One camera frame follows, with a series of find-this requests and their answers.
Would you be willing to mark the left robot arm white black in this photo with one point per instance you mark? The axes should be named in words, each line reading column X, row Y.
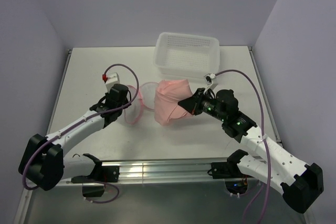
column 43, row 165

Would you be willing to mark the white plastic perforated basket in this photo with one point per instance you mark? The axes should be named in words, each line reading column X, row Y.
column 186, row 55

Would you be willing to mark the white mesh laundry bag pink zipper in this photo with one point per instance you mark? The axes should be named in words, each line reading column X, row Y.
column 144, row 100

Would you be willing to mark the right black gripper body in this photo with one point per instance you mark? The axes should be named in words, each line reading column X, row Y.
column 207, row 105

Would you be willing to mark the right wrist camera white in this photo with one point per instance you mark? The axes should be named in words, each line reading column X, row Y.
column 211, row 80

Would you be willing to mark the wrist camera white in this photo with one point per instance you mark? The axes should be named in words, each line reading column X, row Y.
column 110, row 80
column 211, row 80

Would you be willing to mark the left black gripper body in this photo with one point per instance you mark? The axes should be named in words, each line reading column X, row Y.
column 120, row 111

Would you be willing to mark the aluminium rail frame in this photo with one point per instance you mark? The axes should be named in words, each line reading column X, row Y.
column 195, row 170

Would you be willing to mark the pink bra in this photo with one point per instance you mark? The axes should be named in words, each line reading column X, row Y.
column 167, row 95

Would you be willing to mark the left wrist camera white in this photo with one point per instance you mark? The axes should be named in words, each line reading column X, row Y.
column 110, row 80

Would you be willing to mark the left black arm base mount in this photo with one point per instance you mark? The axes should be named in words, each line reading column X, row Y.
column 99, row 182

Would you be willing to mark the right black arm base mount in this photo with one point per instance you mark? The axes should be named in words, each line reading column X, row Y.
column 235, row 182

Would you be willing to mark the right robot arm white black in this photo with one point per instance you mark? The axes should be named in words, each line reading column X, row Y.
column 299, row 183

